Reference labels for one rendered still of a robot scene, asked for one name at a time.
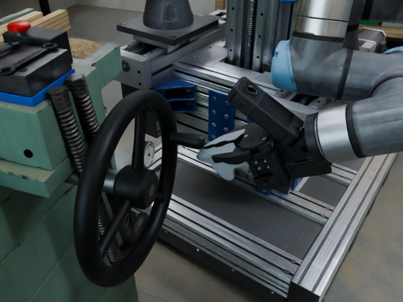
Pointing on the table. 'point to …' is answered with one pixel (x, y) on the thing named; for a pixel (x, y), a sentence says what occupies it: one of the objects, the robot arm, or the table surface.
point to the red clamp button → (18, 26)
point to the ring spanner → (27, 59)
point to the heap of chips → (83, 47)
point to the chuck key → (9, 47)
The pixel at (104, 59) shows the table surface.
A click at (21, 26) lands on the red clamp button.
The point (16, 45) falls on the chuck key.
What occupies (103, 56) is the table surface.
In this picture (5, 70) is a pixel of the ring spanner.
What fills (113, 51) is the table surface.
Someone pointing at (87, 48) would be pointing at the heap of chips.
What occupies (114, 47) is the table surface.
